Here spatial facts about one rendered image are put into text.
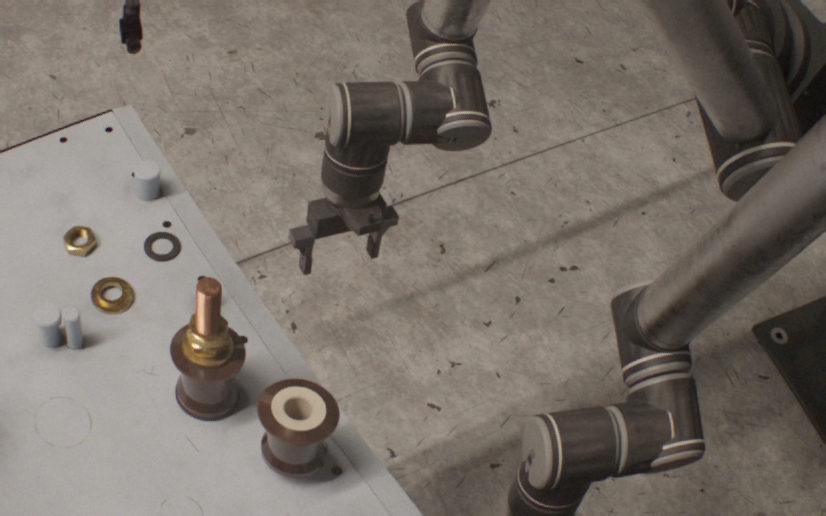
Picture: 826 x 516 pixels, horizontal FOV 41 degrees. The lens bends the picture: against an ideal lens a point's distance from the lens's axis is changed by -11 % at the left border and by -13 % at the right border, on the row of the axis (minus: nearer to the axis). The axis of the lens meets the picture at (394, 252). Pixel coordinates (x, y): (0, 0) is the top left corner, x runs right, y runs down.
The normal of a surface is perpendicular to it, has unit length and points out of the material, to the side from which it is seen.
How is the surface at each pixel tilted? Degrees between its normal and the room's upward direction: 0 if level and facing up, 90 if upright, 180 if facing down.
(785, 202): 97
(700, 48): 109
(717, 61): 105
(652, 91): 0
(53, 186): 0
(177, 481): 0
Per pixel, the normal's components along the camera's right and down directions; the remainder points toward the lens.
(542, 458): -0.94, 0.05
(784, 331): 0.14, -0.68
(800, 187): -0.89, 0.30
